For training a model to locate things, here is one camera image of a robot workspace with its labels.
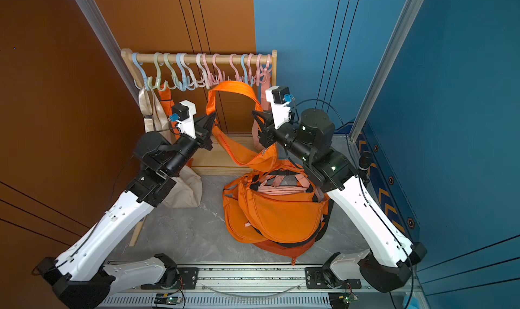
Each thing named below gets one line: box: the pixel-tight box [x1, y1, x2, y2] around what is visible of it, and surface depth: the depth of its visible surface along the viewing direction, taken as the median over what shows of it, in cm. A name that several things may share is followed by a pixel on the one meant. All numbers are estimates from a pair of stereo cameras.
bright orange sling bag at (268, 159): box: [205, 80, 279, 173], surface depth 67 cm
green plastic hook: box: [147, 52, 165, 91], surface depth 72 cm
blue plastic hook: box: [132, 52, 150, 92], surface depth 72 cm
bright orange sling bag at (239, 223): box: [222, 174, 269, 244], surface depth 80 cm
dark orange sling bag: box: [252, 237, 317, 266], surface depth 77 cm
